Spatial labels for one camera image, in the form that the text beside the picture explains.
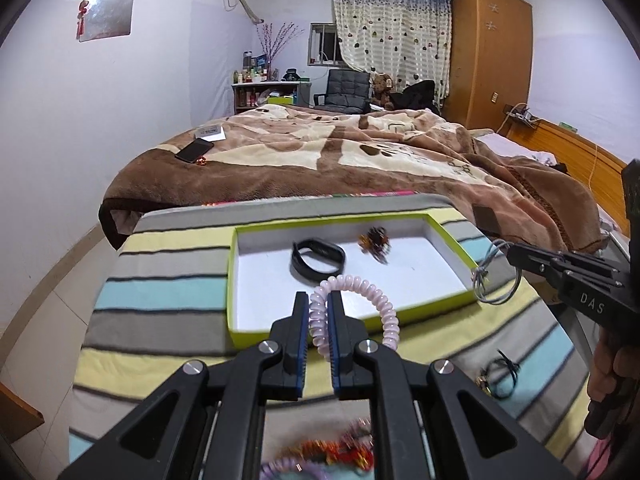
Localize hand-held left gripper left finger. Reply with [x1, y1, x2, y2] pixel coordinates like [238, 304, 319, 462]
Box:
[57, 291, 308, 480]

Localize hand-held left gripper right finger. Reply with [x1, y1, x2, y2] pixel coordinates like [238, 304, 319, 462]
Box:
[327, 290, 576, 480]

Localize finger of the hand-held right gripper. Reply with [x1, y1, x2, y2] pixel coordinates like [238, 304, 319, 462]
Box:
[506, 241, 631, 306]

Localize grey elastic hair tie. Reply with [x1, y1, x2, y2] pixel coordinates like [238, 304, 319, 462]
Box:
[470, 240, 523, 306]

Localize green-edged white tray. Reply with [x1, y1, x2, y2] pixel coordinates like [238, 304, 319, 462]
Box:
[226, 212, 482, 350]

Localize pink spiral hair tie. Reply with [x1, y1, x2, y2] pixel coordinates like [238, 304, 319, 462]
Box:
[308, 274, 401, 361]

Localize red beaded hair ornament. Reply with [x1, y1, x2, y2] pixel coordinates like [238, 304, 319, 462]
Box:
[280, 417, 376, 471]

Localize black hair tie with bead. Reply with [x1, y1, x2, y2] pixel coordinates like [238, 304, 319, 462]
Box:
[477, 349, 523, 401]

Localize purple spiral hair tie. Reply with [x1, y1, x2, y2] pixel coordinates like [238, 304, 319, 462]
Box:
[260, 455, 331, 480]

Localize person's right hand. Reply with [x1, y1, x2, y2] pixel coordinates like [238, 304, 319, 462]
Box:
[587, 332, 618, 400]

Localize black wristband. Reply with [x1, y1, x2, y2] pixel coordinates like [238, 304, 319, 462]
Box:
[291, 238, 346, 277]

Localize wooden headboard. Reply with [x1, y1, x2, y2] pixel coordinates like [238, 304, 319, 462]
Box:
[505, 117, 631, 201]

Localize brown beaded hair claw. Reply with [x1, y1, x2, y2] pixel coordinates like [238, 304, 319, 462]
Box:
[357, 226, 392, 263]

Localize person's pink clothing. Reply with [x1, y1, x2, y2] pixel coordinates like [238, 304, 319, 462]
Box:
[585, 440, 618, 480]

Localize striped cloth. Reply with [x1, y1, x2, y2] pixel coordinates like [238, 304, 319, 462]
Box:
[67, 191, 593, 480]

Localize pink plaid cloth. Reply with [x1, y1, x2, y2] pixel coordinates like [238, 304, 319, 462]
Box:
[202, 190, 418, 208]

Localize brown patterned blanket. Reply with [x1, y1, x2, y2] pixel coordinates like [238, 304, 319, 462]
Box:
[100, 105, 608, 256]

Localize black clothing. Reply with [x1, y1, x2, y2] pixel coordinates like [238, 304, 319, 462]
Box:
[390, 80, 443, 113]

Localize wooden wardrobe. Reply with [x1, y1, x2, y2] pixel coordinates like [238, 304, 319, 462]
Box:
[442, 0, 533, 131]

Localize brown teddy bear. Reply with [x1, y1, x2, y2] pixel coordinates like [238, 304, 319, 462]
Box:
[371, 72, 397, 110]

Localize black smartphone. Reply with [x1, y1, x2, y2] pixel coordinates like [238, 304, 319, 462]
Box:
[175, 137, 215, 163]

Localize small white box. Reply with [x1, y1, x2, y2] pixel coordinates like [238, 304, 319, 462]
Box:
[192, 122, 227, 142]

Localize black chair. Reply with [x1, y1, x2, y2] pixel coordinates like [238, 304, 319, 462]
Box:
[314, 69, 372, 115]

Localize heart print curtain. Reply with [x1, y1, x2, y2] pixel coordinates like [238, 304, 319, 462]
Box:
[331, 0, 453, 106]

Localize white shelf unit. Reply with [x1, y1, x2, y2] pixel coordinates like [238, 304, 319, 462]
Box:
[231, 80, 313, 116]

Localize row of bottles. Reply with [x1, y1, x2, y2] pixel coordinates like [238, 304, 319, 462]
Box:
[232, 50, 273, 85]

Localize wooden furniture corner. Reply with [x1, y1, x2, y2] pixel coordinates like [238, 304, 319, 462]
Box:
[0, 382, 45, 443]

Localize window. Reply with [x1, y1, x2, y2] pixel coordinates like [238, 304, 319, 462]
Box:
[308, 22, 353, 67]

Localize pink flower branches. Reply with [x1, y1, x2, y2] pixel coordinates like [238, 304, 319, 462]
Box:
[255, 21, 305, 68]

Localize red hanging ornament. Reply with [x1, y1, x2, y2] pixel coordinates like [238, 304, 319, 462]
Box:
[75, 0, 90, 41]

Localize yellow cable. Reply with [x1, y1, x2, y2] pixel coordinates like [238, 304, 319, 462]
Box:
[587, 142, 601, 186]

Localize silver wall poster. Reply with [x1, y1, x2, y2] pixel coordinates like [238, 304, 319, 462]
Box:
[77, 0, 136, 41]

